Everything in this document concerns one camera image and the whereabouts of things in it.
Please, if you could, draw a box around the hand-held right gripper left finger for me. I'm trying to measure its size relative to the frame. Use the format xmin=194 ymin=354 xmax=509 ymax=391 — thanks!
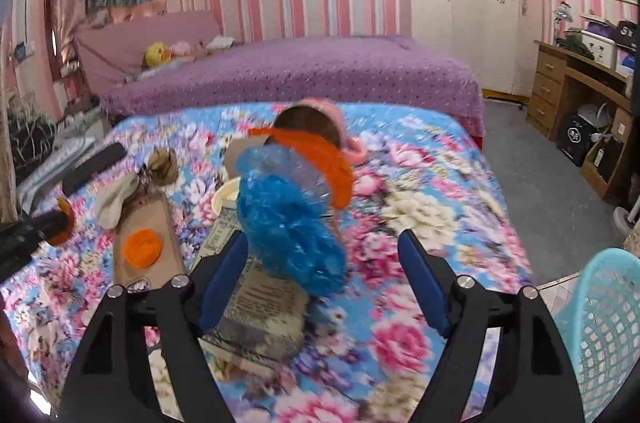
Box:
xmin=59 ymin=230 xmax=251 ymax=423

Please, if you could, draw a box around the desk lamp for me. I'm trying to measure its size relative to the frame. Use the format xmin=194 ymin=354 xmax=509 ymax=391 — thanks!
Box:
xmin=552 ymin=0 xmax=573 ymax=46

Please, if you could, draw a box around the cream wardrobe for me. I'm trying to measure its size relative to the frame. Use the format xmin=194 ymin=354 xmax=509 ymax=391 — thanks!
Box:
xmin=402 ymin=0 xmax=546 ymax=99

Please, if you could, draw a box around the tall black box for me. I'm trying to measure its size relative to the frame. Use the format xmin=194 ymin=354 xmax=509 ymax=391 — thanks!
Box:
xmin=592 ymin=136 xmax=626 ymax=184

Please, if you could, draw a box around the pink cup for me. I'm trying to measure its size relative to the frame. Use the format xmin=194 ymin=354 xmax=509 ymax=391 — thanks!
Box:
xmin=274 ymin=97 xmax=366 ymax=166

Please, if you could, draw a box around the long brown cardboard piece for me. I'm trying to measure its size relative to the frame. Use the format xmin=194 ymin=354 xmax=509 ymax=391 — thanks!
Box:
xmin=112 ymin=192 xmax=188 ymax=291

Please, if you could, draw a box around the purple bag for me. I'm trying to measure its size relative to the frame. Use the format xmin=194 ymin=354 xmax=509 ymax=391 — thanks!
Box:
xmin=582 ymin=19 xmax=621 ymax=39

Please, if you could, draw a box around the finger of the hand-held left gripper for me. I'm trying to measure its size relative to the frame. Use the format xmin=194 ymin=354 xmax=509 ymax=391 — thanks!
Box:
xmin=0 ymin=209 xmax=63 ymax=281

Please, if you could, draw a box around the wooden desk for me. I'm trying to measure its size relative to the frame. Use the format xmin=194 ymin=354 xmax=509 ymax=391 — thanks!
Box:
xmin=526 ymin=39 xmax=636 ymax=200

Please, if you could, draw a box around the orange peel piece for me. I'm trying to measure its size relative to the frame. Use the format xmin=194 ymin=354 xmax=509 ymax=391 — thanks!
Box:
xmin=47 ymin=197 xmax=77 ymax=246

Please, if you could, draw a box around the brown dried husk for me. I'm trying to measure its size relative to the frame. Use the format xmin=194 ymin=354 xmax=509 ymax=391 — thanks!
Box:
xmin=145 ymin=147 xmax=180 ymax=186

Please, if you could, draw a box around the white fan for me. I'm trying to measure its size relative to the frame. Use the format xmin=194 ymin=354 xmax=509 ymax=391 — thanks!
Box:
xmin=577 ymin=103 xmax=613 ymax=139

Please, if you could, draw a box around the yellow duck plush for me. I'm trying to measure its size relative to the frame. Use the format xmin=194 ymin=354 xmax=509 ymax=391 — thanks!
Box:
xmin=144 ymin=42 xmax=171 ymax=69

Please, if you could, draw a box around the cream paper bowl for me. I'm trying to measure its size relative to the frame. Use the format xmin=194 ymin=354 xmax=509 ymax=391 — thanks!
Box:
xmin=210 ymin=178 xmax=243 ymax=219

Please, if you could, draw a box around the purple bed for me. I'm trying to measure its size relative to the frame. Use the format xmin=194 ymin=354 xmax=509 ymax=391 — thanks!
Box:
xmin=100 ymin=34 xmax=486 ymax=139

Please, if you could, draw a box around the white crumpled cloth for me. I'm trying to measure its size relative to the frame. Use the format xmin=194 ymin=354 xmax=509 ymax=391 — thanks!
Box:
xmin=95 ymin=176 xmax=143 ymax=229

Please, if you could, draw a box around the white storage box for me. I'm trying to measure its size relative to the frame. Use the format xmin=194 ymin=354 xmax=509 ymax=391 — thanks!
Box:
xmin=580 ymin=26 xmax=618 ymax=69

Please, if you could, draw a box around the pink plush toy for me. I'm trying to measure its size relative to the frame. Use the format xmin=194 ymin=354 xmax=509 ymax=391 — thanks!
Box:
xmin=167 ymin=40 xmax=198 ymax=60

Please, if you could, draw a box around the dark clothes pile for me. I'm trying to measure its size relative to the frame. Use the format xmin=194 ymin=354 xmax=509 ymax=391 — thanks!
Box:
xmin=557 ymin=30 xmax=596 ymax=59

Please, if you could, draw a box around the teal plastic basket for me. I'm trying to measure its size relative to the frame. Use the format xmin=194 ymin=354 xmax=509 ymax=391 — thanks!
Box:
xmin=552 ymin=248 xmax=640 ymax=423

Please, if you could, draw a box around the small brown cardboard piece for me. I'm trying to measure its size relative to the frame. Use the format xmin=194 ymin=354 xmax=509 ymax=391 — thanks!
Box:
xmin=222 ymin=138 xmax=271 ymax=181

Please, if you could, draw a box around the black gift box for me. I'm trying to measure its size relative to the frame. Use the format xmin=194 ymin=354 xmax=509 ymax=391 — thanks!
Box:
xmin=556 ymin=112 xmax=601 ymax=167

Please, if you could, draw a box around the white round floor stand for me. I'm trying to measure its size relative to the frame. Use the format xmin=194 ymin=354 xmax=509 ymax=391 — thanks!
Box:
xmin=612 ymin=203 xmax=640 ymax=235

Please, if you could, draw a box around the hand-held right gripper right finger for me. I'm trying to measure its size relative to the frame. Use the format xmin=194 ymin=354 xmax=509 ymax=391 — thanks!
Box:
xmin=397 ymin=229 xmax=586 ymax=423

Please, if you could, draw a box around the floral blanket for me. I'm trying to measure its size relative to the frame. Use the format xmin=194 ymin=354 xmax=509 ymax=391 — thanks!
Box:
xmin=0 ymin=100 xmax=533 ymax=423

